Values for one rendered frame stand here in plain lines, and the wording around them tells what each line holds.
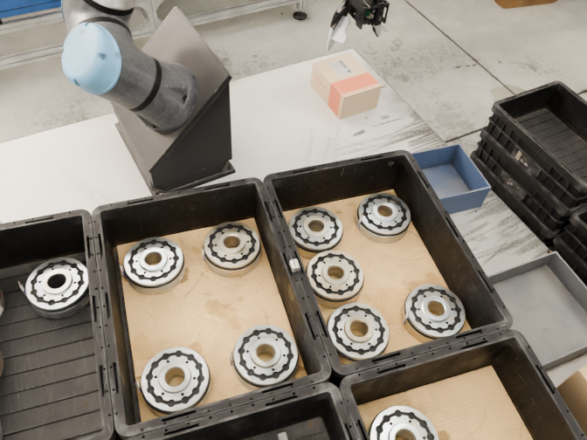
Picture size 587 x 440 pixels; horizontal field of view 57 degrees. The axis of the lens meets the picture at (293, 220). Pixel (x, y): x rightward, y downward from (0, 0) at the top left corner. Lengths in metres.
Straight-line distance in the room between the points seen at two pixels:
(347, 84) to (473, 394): 0.86
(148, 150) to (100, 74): 0.24
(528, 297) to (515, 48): 2.26
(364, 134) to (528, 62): 1.92
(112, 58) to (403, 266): 0.65
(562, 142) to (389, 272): 1.10
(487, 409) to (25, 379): 0.72
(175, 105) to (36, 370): 0.55
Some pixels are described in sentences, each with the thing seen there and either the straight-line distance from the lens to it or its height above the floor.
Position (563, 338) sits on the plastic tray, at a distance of 1.22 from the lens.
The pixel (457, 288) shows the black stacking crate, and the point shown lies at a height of 0.85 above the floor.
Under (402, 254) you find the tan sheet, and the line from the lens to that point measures 1.04.
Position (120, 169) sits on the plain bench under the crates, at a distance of 1.35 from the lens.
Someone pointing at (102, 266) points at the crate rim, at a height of 0.93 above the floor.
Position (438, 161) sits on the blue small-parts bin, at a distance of 1.39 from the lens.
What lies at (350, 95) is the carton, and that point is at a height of 0.77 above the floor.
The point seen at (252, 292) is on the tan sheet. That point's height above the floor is 0.83.
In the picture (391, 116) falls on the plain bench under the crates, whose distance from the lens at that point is 1.51.
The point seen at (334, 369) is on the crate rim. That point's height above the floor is 0.93.
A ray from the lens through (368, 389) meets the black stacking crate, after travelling 0.84.
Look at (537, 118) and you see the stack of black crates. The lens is 2.03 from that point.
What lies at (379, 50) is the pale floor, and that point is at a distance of 3.03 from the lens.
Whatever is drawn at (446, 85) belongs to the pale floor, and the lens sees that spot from 2.90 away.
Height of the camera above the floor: 1.65
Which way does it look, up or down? 52 degrees down
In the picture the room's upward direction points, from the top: 6 degrees clockwise
